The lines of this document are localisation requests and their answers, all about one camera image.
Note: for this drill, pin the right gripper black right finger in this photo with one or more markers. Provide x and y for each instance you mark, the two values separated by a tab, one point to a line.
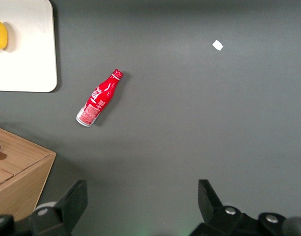
214	216

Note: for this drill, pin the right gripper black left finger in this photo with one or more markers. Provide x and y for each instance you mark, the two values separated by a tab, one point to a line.
66	211

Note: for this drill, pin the wooden drawer cabinet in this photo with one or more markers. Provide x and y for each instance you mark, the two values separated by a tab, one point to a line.
22	177

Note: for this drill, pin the white paper scrap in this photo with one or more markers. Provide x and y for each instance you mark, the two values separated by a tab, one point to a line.
217	45

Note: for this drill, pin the cream rectangular tray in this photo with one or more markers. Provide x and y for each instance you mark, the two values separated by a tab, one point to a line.
30	61

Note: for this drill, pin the red coke bottle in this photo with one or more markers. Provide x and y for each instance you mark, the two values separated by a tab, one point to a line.
98	98

